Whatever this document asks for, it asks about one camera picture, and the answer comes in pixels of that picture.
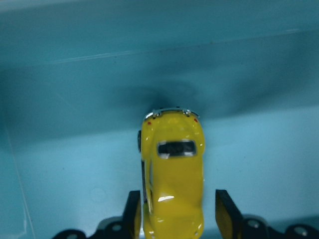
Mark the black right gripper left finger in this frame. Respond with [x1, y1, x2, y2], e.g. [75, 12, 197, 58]
[122, 190, 142, 239]

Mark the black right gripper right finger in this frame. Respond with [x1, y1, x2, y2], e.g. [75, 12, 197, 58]
[215, 189, 243, 239]

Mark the yellow toy beetle car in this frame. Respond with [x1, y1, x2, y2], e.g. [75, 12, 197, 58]
[137, 107, 205, 239]

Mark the light blue plastic bin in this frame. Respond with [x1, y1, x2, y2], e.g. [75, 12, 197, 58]
[0, 0, 319, 239]

